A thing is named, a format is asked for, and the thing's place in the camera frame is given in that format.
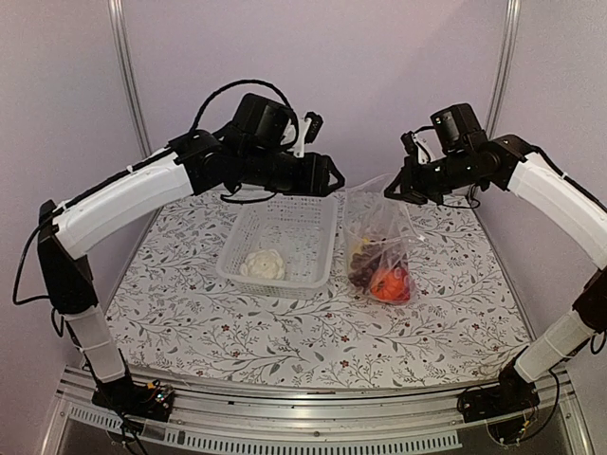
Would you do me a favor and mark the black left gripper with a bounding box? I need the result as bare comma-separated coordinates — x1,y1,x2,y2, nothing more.
240,145,347,196

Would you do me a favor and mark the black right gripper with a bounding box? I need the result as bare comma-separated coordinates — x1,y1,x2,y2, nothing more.
384,148,486,206

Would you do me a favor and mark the clear zip top bag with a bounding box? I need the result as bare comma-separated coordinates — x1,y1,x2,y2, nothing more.
342,174,425,305

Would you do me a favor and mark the yellow toy mango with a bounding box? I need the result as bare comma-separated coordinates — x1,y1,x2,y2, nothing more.
351,238,370,254

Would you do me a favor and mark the dark red grape bunch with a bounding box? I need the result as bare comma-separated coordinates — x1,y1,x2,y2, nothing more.
347,243,408,293

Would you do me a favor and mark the orange toy pumpkin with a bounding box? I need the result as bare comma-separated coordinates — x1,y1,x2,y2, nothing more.
370,267,411,303

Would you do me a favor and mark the white perforated plastic basket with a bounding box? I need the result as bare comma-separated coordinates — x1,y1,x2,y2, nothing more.
216,196,338,300

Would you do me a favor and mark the white toy cauliflower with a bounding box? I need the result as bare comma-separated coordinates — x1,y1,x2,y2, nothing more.
239,249,285,281

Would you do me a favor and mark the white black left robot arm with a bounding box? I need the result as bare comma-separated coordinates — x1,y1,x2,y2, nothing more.
26,79,345,411

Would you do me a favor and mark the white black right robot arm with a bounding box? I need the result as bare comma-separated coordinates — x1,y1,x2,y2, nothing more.
384,133,606,413

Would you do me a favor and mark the floral patterned table mat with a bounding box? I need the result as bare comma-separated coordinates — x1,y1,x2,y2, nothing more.
106,192,529,388

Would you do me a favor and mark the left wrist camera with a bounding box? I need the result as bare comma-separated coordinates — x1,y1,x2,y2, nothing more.
230,93,323,158

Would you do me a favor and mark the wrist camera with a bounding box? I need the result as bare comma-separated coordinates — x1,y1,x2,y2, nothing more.
400,102,487,164
230,93,323,158

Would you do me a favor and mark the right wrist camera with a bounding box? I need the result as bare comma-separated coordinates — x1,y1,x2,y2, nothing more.
400,102,487,164

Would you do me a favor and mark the right aluminium corner post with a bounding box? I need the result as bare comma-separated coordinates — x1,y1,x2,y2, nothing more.
486,0,522,137

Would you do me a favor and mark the aluminium corner post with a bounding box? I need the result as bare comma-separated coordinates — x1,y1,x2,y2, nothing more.
107,0,152,157
486,0,522,137

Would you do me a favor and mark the aluminium front rail frame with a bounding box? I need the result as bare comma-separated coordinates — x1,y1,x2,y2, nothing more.
41,367,596,454

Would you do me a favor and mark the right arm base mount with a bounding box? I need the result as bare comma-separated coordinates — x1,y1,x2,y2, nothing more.
456,362,540,446

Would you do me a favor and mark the left aluminium corner post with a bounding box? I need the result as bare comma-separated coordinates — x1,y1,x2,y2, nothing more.
107,0,152,157

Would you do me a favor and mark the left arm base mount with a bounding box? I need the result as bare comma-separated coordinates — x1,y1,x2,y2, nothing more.
92,370,175,422

